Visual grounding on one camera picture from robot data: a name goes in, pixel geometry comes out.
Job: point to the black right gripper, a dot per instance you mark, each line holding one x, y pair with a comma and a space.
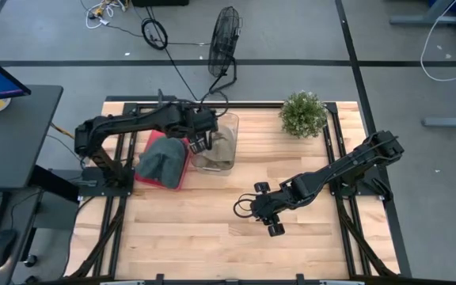
269, 206

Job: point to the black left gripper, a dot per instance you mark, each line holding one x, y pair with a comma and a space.
203, 122

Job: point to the clear plastic bin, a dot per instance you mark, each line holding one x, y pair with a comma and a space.
234, 122

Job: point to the dark green hat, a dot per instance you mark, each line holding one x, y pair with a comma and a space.
162, 162

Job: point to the red plastic bin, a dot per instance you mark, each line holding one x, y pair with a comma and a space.
145, 180

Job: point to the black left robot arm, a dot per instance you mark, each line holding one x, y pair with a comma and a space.
133, 120

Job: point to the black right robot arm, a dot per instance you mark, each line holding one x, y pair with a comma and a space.
339, 166

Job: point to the small green potted plant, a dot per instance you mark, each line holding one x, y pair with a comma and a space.
303, 115

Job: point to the black floor fan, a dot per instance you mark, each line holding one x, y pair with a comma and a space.
223, 39

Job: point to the black box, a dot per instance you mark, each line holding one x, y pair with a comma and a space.
160, 2

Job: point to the black desk support bar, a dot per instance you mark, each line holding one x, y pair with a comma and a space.
54, 184

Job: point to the black desk top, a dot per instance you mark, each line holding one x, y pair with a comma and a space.
10, 138

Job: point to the grey desk foot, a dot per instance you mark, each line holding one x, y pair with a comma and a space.
449, 122

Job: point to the black computer mouse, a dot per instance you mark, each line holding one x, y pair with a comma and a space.
1, 248

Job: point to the grey desk leg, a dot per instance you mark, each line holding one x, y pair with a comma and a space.
426, 19

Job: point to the black aluminium table frame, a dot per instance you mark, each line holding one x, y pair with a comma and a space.
259, 105

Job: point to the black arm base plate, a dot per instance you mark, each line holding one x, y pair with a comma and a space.
372, 189
93, 190

